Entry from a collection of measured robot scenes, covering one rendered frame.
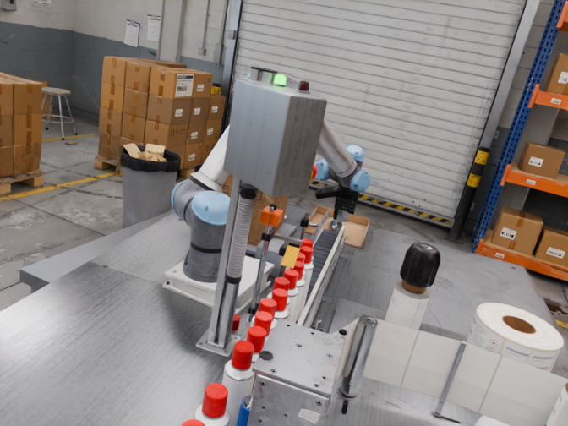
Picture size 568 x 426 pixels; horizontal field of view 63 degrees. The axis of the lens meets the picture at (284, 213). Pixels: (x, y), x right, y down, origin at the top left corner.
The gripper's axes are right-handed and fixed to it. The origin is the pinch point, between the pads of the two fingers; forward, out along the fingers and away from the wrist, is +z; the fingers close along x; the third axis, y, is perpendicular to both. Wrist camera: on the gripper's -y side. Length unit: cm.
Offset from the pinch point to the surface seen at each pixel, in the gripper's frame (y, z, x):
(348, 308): 15, -16, -58
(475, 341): 46, -29, -67
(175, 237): -52, -4, -38
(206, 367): -13, -24, -94
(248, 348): 1, -56, -107
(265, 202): -22.9, -19.5, -23.9
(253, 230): -25.3, -8.7, -27.9
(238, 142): -14, -73, -74
